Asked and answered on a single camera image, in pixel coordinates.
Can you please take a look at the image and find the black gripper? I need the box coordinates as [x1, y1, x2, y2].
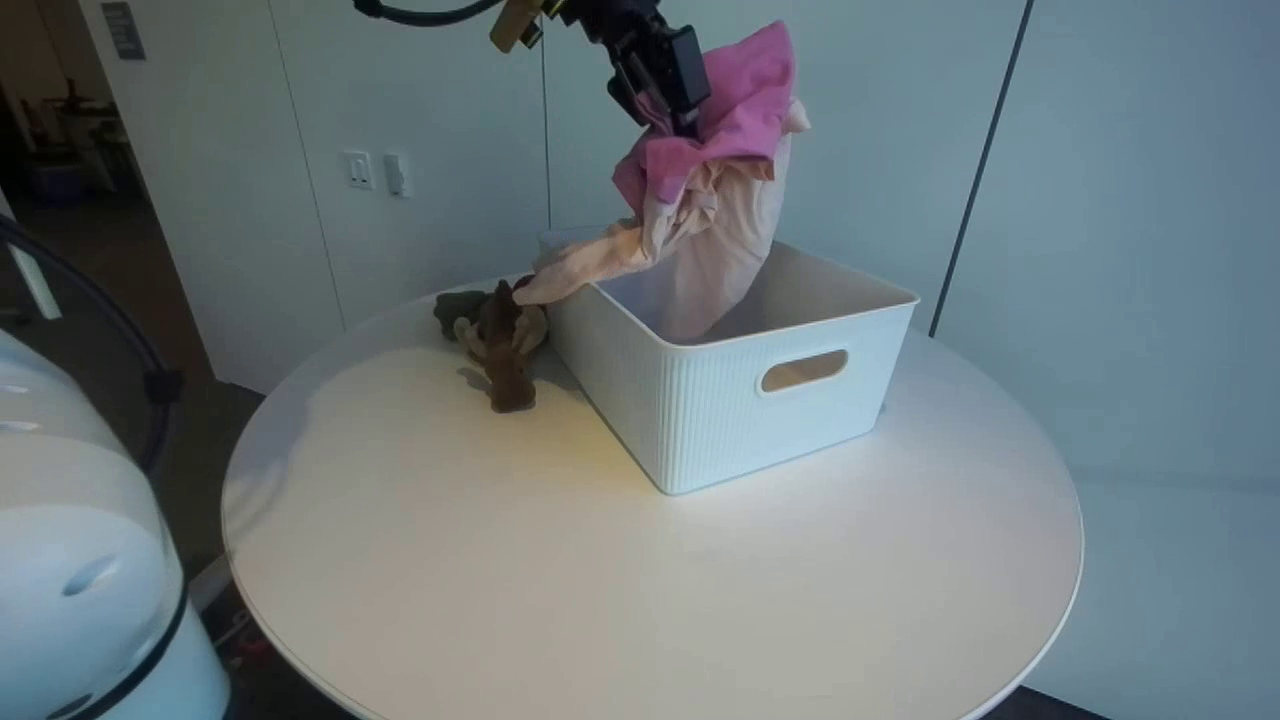
[578, 0, 710, 139]

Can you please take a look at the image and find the pink cloth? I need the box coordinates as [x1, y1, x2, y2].
[511, 14, 810, 349]

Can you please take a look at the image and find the green plush leaf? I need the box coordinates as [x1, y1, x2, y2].
[433, 289, 498, 352]

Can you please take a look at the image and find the brown plush toy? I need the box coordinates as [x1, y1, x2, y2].
[457, 274, 551, 417]

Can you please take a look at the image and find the white plastic storage box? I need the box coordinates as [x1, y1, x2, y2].
[542, 235, 919, 500]

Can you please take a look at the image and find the brass wrist camera mount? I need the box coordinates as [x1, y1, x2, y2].
[483, 0, 563, 56]

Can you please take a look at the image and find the black vertical wall strip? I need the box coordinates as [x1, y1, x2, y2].
[928, 0, 1040, 338]

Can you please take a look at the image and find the grey wall plate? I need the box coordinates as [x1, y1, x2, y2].
[98, 0, 149, 62]

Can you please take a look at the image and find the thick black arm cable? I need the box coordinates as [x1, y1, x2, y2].
[0, 214, 182, 477]

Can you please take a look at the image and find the white slanted post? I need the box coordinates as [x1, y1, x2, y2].
[0, 194, 63, 323]

